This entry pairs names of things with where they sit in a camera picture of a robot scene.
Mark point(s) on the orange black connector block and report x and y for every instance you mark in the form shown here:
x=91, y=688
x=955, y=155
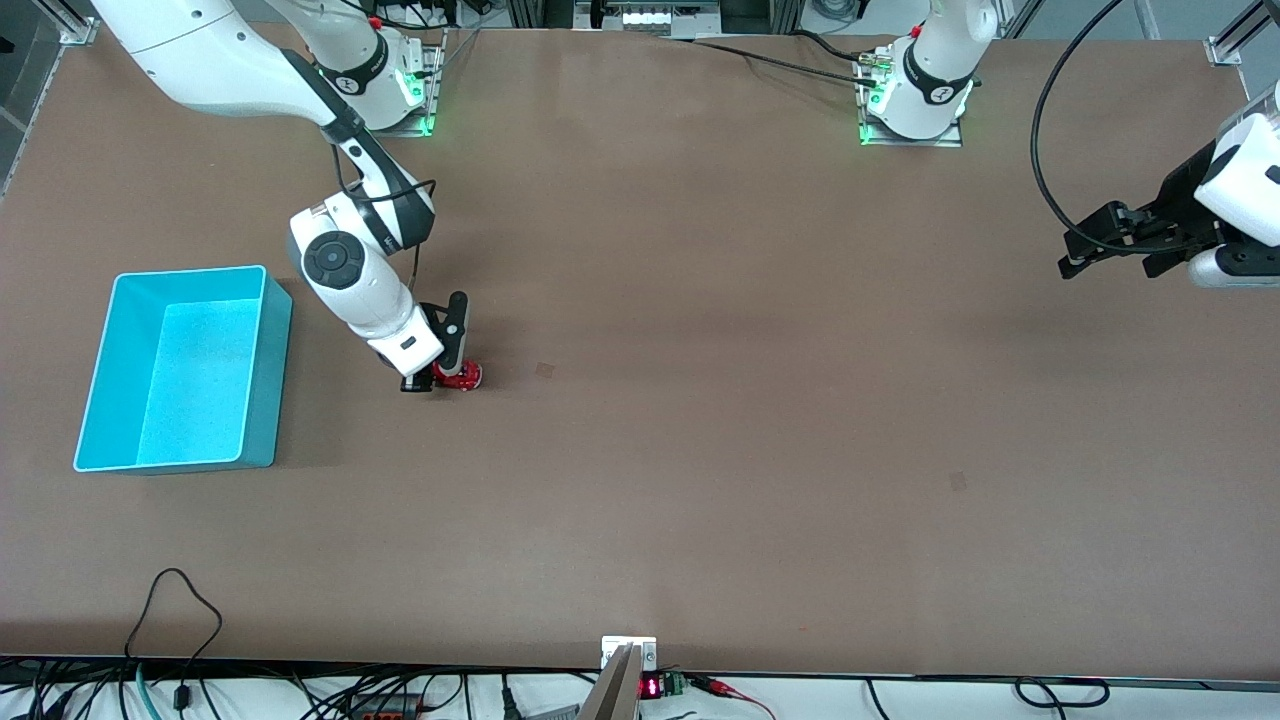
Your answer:
x=385, y=708

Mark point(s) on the red beetle toy car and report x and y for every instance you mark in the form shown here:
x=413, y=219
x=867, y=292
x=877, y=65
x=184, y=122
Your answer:
x=465, y=376

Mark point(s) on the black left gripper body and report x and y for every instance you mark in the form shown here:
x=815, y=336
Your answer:
x=1184, y=199

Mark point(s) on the blue plastic box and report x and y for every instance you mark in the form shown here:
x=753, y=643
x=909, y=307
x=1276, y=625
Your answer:
x=200, y=380

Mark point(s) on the red digit display module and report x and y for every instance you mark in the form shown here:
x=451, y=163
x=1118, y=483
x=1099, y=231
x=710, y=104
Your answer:
x=652, y=687

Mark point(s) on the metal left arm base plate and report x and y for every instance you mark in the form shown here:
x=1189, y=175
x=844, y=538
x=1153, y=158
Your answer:
x=950, y=138

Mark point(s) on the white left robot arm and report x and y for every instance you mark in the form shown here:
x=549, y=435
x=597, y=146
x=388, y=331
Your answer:
x=930, y=90

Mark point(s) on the grey aluminium bar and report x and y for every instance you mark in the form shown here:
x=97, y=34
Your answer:
x=615, y=695

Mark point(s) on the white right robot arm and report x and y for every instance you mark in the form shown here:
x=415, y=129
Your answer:
x=350, y=290

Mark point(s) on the white mounting bracket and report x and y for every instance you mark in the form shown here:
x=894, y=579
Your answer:
x=628, y=643

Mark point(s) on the aluminium frame profile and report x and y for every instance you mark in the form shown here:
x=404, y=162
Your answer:
x=1240, y=35
x=70, y=25

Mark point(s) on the lit background equipment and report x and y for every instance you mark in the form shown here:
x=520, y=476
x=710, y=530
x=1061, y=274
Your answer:
x=660, y=15

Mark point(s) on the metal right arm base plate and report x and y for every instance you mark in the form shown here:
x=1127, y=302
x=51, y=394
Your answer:
x=435, y=90

